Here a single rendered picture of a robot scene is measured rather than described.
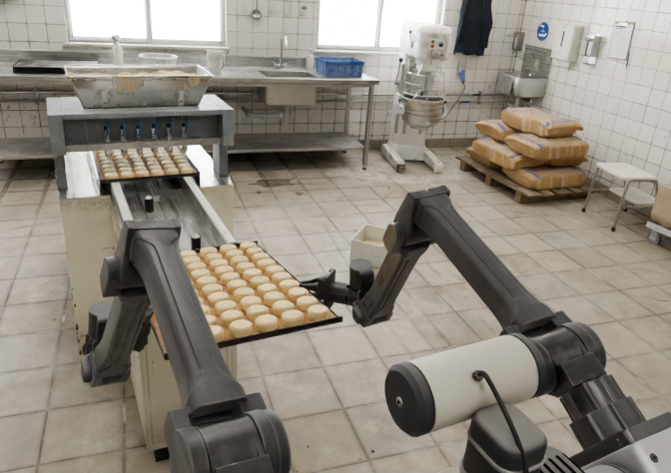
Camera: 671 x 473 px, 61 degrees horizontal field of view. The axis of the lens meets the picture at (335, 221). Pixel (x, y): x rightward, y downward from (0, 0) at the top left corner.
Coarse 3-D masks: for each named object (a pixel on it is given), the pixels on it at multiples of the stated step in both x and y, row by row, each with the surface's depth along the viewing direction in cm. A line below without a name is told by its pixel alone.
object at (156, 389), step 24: (168, 192) 242; (144, 216) 217; (168, 216) 219; (192, 216) 220; (192, 240) 190; (216, 240) 201; (144, 360) 193; (168, 360) 196; (144, 384) 196; (168, 384) 200; (144, 408) 201; (168, 408) 204; (144, 432) 211; (168, 456) 216
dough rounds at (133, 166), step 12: (96, 156) 261; (120, 156) 257; (132, 156) 258; (144, 156) 259; (156, 156) 267; (168, 156) 264; (180, 156) 263; (108, 168) 241; (120, 168) 242; (132, 168) 249; (144, 168) 244; (156, 168) 245; (168, 168) 247; (180, 168) 250; (192, 168) 248
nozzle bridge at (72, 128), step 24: (216, 96) 266; (48, 120) 214; (72, 120) 226; (96, 120) 229; (120, 120) 233; (144, 120) 238; (168, 120) 242; (192, 120) 246; (216, 120) 251; (72, 144) 226; (96, 144) 228; (120, 144) 232; (144, 144) 236; (168, 144) 241; (192, 144) 245; (216, 144) 263; (216, 168) 268
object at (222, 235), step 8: (184, 184) 244; (192, 184) 236; (192, 192) 230; (200, 192) 228; (192, 200) 232; (200, 200) 220; (200, 208) 220; (208, 208) 213; (208, 216) 209; (216, 216) 207; (208, 224) 211; (216, 224) 200; (216, 232) 201; (224, 232) 195; (224, 240) 192; (232, 240) 188
